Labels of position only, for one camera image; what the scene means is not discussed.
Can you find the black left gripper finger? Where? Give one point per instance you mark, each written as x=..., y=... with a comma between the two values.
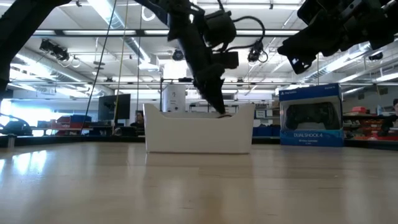
x=221, y=90
x=208, y=87

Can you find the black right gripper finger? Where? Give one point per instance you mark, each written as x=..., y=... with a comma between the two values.
x=303, y=53

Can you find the white plastic bin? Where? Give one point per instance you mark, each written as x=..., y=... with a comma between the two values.
x=199, y=133

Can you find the white round column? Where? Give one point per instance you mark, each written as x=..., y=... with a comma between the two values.
x=174, y=98

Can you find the blue game controller box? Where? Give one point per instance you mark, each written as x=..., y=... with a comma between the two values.
x=311, y=93

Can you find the black overhead mounted device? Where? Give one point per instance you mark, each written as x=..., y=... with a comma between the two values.
x=54, y=49
x=255, y=53

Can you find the blue storage bin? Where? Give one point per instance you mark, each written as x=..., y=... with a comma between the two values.
x=267, y=131

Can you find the person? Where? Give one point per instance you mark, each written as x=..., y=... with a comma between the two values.
x=140, y=119
x=388, y=121

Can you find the red background shelf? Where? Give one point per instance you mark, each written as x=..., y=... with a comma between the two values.
x=360, y=124

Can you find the black monitor screen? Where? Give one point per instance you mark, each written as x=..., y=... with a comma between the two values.
x=113, y=107

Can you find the blue storage crate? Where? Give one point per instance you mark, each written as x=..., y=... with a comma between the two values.
x=81, y=121

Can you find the red storage crate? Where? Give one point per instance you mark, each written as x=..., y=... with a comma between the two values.
x=63, y=124

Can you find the dark background machine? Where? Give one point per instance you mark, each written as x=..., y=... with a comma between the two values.
x=15, y=128

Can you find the round black overhead camera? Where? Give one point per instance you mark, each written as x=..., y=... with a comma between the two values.
x=178, y=54

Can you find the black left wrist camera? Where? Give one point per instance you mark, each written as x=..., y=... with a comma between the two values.
x=219, y=28

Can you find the silver ceiling duct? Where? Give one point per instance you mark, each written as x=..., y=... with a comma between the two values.
x=136, y=46

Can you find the small grey frame post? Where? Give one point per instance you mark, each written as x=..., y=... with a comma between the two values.
x=12, y=141

